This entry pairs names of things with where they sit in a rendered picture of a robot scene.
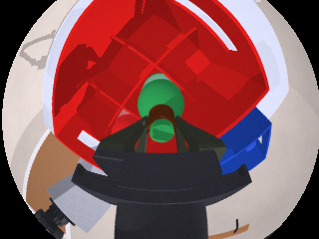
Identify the red plastic crate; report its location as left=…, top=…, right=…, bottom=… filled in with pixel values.
left=52, top=0, right=270, bottom=169

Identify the blue plastic crate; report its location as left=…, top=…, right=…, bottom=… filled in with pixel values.
left=219, top=107, right=272, bottom=175

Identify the green bottle with pale green label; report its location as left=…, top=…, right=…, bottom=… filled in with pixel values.
left=138, top=73, right=184, bottom=142

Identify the red bottle with pink label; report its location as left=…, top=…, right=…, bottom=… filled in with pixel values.
left=111, top=109, right=139, bottom=134

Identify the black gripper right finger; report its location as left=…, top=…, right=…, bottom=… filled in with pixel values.
left=175, top=116, right=226, bottom=160

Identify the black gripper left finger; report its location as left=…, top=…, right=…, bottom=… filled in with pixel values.
left=97, top=116, right=148, bottom=152

